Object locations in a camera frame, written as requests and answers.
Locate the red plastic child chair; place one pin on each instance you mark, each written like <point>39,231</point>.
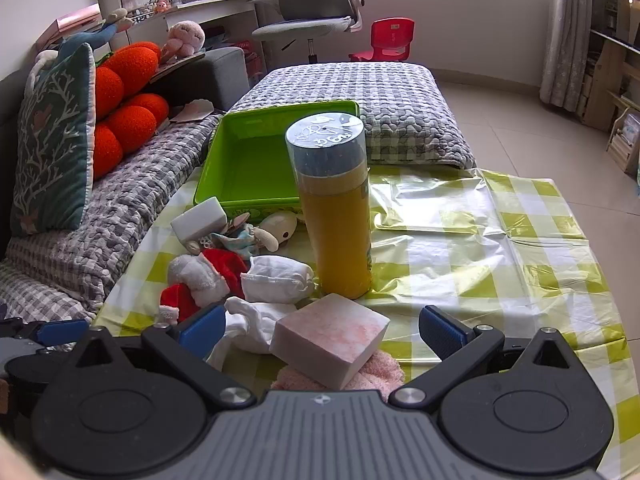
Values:
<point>392,35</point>

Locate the grey curtain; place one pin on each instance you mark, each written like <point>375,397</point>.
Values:
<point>570,35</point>

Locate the grey quilted sofa cover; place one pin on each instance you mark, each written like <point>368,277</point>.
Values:
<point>125,185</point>

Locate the picture book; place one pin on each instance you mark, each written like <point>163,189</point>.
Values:
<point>175,65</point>

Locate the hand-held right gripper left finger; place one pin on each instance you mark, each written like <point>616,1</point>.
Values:
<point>202,330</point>

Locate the yellow canister with clear lid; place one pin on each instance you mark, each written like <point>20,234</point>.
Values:
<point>335,240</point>

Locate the pink box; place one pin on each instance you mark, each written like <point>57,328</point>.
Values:
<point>75,17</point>

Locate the santa plush toy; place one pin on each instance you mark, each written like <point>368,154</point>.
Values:
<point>225,265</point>

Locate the wooden shelf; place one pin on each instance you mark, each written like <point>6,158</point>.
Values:
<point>610,70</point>

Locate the pink-stained sponge block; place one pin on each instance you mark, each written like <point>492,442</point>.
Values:
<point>325,335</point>

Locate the white sock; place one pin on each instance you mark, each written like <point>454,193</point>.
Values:
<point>245,332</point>
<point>275,280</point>

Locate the grey office chair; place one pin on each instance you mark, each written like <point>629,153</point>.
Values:
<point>310,25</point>

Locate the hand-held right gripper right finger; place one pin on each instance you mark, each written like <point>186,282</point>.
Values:
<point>442,332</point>

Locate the white paper carton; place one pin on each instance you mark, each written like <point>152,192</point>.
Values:
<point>192,110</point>

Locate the blue plush toy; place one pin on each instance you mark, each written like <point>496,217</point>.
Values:
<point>85,42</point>

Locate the orange carrot plush pillow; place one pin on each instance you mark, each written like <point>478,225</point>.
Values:
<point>130,120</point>

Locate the pink plush toy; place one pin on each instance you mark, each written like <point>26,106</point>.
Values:
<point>185,35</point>

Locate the white sponge block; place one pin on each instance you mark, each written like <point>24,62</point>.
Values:
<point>197,222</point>

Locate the grey quilted ottoman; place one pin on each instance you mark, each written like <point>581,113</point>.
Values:
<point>375,90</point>

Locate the green plastic box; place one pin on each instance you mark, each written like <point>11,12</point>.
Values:
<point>240,170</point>

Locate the white desk with shelves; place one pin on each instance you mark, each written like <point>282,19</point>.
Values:
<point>215,7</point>

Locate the grey sofa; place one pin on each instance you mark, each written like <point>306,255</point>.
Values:
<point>220,75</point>

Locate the rag doll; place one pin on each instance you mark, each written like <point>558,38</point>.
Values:
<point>280,227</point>

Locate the teal branch-print cushion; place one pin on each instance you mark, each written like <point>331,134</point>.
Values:
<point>55,135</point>

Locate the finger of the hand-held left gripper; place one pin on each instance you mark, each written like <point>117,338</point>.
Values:
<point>60,332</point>

